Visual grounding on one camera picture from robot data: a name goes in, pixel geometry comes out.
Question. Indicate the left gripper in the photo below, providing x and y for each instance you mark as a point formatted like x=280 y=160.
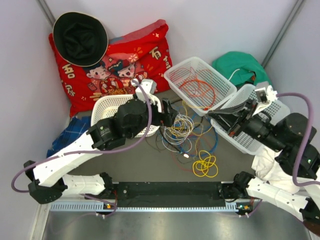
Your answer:
x=166 y=118

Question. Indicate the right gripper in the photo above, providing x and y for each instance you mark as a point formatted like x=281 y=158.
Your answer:
x=234 y=123

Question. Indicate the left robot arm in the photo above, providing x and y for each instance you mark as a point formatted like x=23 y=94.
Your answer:
x=51 y=180

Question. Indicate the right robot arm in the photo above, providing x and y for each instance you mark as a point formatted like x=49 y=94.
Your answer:
x=290 y=138

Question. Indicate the white rectangular basket right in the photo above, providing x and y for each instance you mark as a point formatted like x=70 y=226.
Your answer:
x=243 y=142

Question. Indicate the white rectangular basket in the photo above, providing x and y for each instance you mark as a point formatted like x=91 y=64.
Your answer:
x=199 y=85
x=243 y=142

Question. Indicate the white rectangular basket centre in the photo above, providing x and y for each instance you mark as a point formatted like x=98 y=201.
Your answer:
x=199 y=85

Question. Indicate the green cloth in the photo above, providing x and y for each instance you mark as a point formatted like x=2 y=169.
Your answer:
x=240 y=68

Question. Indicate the white cloth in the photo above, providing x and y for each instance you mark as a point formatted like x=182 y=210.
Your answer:
x=268 y=169

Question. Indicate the red printed pillow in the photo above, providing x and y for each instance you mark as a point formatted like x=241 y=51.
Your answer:
x=141 y=54

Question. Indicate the white basket with rounded corners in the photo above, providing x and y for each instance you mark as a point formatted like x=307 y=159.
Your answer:
x=107 y=106

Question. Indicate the blue plaid cloth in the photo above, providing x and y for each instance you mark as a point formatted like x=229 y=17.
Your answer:
x=71 y=133

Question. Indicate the black round hat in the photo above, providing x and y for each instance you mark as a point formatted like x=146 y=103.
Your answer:
x=80 y=39

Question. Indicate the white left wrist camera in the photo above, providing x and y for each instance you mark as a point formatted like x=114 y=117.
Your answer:
x=149 y=87

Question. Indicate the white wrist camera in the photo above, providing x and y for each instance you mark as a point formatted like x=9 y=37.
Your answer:
x=266 y=95
x=149 y=87

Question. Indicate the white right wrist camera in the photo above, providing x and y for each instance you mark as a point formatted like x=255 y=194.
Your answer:
x=266 y=95

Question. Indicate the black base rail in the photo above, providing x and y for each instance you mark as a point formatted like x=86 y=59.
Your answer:
x=169 y=194

